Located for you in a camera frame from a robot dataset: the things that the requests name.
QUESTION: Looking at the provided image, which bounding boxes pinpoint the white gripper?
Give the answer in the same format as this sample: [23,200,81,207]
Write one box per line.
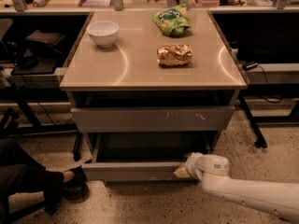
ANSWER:
[174,153,203,180]

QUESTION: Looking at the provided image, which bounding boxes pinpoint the grey drawer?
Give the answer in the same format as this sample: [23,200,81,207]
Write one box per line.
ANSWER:
[71,105,235,133]
[83,132,214,185]

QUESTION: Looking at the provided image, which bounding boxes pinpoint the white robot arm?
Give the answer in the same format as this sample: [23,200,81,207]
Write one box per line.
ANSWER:
[174,152,299,224]

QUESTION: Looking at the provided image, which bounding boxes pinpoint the grey top drawer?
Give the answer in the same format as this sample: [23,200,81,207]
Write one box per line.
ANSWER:
[71,105,235,133]

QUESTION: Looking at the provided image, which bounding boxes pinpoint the grey drawer cabinet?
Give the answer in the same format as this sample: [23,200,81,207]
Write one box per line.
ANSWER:
[59,8,249,186]

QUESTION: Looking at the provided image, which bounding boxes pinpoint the black table leg with caster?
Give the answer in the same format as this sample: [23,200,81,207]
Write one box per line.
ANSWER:
[239,96,267,148]

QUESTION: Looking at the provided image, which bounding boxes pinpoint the black shoe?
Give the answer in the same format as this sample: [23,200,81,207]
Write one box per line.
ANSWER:
[46,165,90,203]

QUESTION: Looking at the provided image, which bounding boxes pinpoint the golden crumpled snack bag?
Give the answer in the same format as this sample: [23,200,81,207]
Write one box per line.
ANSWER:
[157,45,192,66]

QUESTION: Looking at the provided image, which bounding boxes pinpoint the black power adapter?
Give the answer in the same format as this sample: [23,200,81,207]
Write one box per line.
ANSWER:
[242,61,258,71]

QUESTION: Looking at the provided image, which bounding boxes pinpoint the black office chair base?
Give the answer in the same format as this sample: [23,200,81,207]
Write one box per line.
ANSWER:
[0,199,59,224]

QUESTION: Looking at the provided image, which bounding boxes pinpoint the green chip bag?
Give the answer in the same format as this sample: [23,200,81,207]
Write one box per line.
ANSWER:
[151,4,191,37]

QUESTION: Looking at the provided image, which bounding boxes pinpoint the white bowl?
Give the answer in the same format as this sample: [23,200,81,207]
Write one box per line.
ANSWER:
[86,21,119,48]

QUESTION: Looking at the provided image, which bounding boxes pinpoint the person's leg in black trousers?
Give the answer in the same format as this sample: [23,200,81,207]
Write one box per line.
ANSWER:
[0,139,75,204]

